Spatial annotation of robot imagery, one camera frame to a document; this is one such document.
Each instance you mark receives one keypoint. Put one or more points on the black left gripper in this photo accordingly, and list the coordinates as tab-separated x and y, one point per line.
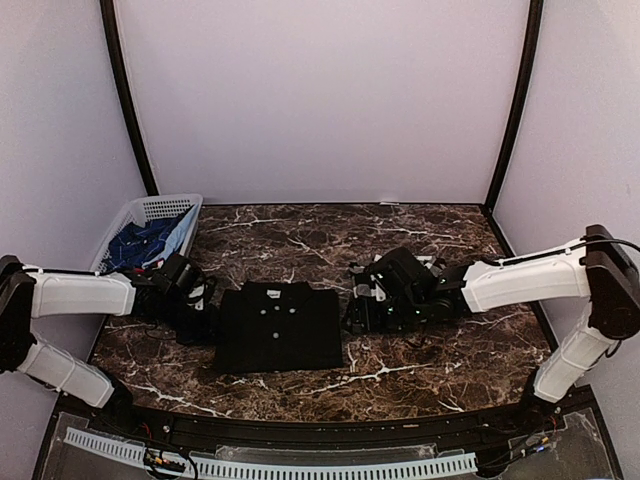
205	336

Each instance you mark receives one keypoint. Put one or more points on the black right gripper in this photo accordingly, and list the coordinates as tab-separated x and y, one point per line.
372	323

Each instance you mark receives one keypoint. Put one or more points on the black long sleeve shirt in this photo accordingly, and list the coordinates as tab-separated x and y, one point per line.
278	327

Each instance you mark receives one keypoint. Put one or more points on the black white plaid shirt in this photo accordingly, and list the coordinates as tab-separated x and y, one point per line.
393	275

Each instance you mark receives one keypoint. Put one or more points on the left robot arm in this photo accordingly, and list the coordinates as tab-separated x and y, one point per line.
177	294

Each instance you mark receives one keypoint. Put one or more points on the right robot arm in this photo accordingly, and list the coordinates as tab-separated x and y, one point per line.
595	266

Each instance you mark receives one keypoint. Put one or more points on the blue clothes in basket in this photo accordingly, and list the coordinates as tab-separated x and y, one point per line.
150	240

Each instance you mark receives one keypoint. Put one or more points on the grey plastic laundry basket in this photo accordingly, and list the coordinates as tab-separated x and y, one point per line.
145	230

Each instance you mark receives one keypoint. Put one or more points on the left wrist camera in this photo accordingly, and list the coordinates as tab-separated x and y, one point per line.
201	296

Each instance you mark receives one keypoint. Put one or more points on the black front rail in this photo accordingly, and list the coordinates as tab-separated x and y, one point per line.
482	429

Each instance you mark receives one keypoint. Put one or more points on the white slotted cable duct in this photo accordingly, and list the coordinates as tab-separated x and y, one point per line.
243	463

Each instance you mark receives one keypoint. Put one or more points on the left black frame post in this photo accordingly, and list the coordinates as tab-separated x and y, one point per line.
128	110

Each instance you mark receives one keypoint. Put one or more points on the black frame post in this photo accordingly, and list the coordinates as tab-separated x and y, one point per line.
516	111
128	110

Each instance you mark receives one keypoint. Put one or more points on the right black frame post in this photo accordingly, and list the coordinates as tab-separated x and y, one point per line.
516	111

